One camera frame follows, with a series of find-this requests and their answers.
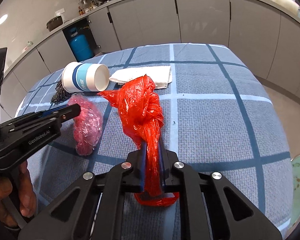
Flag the white plastic container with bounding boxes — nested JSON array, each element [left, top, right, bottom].
[[271, 0, 300, 15]]

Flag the white blue paper cup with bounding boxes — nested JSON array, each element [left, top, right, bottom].
[[61, 62, 110, 93]]

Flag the dark pot on counter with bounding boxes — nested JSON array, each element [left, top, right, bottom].
[[46, 16, 63, 32]]

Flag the pink plastic wrap bundle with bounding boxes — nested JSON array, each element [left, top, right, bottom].
[[68, 94, 103, 156]]

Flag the red plastic bag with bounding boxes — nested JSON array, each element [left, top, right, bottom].
[[98, 75, 179, 207]]

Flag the blue gas cylinder under counter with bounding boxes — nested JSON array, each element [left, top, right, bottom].
[[66, 27, 94, 62]]

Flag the blue checked tablecloth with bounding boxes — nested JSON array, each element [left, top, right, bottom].
[[28, 44, 293, 235]]

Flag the grey kitchen cabinets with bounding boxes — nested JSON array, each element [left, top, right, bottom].
[[0, 0, 300, 118]]

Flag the person's left hand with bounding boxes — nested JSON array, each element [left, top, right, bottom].
[[0, 161, 37, 230]]

